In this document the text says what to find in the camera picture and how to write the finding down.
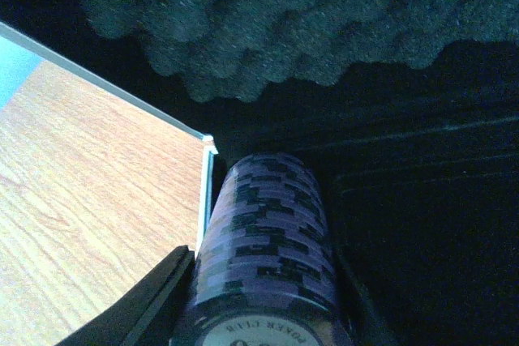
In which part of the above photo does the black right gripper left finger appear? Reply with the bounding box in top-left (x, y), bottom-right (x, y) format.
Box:
top-left (59, 246), bottom-right (195, 345)

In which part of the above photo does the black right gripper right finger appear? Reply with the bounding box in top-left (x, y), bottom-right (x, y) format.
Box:
top-left (335, 252), bottom-right (397, 345)

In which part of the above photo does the purple chip stack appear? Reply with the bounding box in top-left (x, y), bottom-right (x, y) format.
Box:
top-left (169, 153), bottom-right (354, 345)

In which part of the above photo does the aluminium poker case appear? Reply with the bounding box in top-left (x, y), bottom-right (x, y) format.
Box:
top-left (1, 0), bottom-right (518, 345)

